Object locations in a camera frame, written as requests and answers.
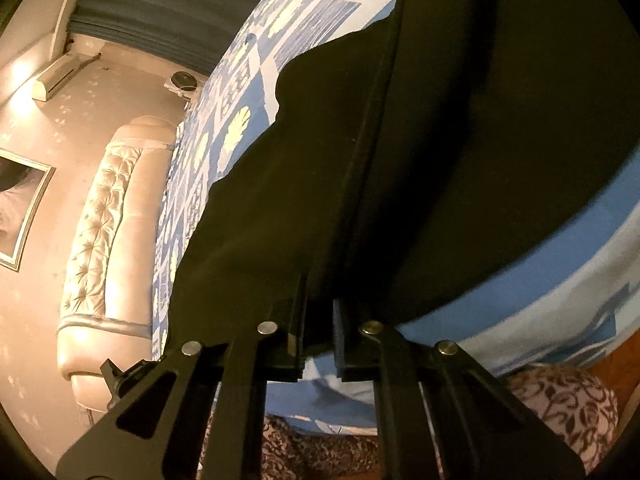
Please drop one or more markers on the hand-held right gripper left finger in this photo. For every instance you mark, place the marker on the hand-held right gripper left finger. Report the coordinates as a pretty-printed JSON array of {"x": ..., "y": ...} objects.
[{"x": 294, "y": 347}]

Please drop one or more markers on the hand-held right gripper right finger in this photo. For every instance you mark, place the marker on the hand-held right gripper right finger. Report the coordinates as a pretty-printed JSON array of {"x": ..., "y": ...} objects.
[{"x": 342, "y": 345}]

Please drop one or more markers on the black pants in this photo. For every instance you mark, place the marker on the black pants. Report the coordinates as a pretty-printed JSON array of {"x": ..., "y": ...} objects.
[{"x": 425, "y": 160}]

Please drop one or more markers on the cream tufted headboard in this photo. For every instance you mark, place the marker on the cream tufted headboard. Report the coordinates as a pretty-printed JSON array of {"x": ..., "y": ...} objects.
[{"x": 120, "y": 240}]

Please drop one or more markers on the person's patterned clothing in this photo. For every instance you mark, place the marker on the person's patterned clothing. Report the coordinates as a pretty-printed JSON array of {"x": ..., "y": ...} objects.
[{"x": 560, "y": 405}]

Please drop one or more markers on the blue floral bed sheet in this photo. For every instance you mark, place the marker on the blue floral bed sheet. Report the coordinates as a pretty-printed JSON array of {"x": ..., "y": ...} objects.
[{"x": 240, "y": 125}]

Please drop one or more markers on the small round fan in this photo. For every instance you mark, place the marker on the small round fan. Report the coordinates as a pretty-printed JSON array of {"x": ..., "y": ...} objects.
[{"x": 183, "y": 83}]

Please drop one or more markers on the white air conditioner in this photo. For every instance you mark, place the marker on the white air conditioner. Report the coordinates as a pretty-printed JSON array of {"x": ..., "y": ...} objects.
[{"x": 55, "y": 76}]

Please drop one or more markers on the dark teal curtain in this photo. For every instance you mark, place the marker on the dark teal curtain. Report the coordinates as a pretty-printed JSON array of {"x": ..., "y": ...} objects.
[{"x": 165, "y": 15}]

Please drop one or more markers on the framed wall picture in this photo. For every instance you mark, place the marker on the framed wall picture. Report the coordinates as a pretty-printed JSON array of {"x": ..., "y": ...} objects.
[{"x": 20, "y": 210}]

